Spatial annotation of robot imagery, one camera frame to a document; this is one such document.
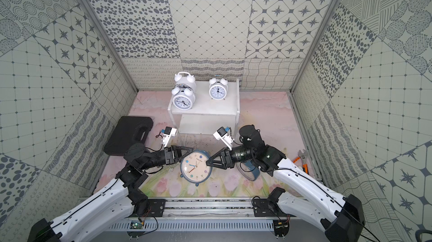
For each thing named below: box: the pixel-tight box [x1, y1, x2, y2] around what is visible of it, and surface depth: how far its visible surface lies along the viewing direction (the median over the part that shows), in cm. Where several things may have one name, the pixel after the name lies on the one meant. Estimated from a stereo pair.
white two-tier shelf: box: [167, 78, 241, 135], surface depth 71 cm
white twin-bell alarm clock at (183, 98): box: [171, 83, 196, 111], surface depth 65 cm
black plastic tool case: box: [103, 115, 154, 156], surface depth 97 cm
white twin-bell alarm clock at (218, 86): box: [208, 74, 228, 101], surface depth 69 cm
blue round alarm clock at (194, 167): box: [180, 149, 213, 187], surface depth 64 cm
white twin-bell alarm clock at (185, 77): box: [173, 71, 197, 90], surface depth 69 cm
